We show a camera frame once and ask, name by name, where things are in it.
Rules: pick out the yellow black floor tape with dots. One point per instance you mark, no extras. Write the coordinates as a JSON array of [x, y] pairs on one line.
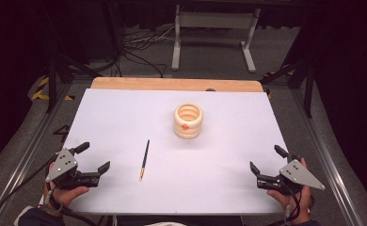
[[42, 91], [277, 74]]

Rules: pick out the person's right hand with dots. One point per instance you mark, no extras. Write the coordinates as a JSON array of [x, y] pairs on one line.
[[286, 201]]

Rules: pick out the white table sheet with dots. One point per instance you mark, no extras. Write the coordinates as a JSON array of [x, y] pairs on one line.
[[178, 163]]

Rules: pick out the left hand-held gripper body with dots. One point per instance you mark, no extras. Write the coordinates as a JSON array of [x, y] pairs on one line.
[[61, 164]]

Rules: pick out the white metal stand frame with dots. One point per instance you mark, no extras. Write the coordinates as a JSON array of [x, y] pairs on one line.
[[214, 22]]

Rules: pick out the dark striped pencil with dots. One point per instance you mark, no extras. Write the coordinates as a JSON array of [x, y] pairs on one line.
[[145, 159]]

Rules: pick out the person's left hand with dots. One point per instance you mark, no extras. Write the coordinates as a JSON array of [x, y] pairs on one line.
[[66, 195]]

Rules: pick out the black tripod stand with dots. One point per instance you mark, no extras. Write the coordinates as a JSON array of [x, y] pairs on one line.
[[53, 78], [304, 75]]

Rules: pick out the aluminium floor rail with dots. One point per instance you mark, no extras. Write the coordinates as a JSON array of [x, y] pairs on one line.
[[31, 147], [326, 157]]

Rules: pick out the cream ribbed pen holder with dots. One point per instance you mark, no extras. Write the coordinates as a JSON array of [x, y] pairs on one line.
[[188, 122]]

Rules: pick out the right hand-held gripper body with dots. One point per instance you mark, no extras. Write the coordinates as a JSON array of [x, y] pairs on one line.
[[299, 174]]

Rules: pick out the black triangular bracket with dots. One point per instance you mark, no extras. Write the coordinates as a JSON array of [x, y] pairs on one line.
[[63, 130]]

